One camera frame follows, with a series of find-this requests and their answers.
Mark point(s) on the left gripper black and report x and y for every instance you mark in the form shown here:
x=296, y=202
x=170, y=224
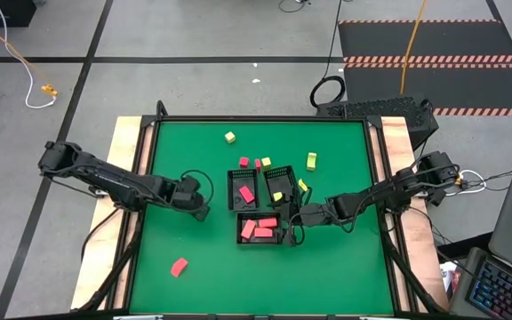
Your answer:
x=187, y=195

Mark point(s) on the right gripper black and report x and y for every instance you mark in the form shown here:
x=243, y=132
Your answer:
x=314, y=215

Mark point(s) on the small yellow block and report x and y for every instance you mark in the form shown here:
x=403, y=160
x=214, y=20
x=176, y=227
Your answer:
x=277, y=196

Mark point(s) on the yellow oblong block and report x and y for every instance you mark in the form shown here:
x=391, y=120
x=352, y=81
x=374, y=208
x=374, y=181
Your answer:
x=302, y=185

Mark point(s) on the red oblong block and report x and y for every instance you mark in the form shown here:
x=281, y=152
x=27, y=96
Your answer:
x=246, y=194

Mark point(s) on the red triangular prism block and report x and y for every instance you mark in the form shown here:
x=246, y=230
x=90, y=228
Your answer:
x=179, y=267

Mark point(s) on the yellow-green arch block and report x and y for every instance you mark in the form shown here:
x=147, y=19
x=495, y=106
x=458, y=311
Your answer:
x=311, y=161

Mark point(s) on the yellow cube block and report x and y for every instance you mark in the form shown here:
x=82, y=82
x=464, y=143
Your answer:
x=266, y=162
x=230, y=137

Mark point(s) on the small red cuboid block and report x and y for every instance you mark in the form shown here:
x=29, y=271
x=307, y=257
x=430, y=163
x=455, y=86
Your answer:
x=258, y=165

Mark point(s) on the red cube block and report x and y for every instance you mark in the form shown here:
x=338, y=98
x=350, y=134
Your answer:
x=244, y=162

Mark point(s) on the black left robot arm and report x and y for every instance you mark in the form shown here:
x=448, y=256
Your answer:
x=105, y=178

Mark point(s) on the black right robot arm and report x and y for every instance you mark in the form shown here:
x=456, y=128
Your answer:
x=394, y=186

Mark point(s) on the black plastic slotted basket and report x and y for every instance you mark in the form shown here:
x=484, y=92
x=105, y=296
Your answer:
x=238, y=178
x=282, y=180
x=260, y=214

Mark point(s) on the green table mat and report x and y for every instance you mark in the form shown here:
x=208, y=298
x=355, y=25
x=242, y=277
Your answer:
x=327, y=275

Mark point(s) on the red and white box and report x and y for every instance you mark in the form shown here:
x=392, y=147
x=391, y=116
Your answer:
x=450, y=277

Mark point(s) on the backlit keyboard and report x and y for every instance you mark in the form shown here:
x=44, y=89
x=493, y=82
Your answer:
x=505, y=293

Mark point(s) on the black striped floor mat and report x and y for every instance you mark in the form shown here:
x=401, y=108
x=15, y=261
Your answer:
x=438, y=40

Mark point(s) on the black table frame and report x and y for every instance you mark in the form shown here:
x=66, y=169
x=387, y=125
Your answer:
x=260, y=118

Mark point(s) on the silver frame bracket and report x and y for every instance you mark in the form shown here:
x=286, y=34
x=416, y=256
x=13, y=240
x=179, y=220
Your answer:
x=138, y=317
x=385, y=317

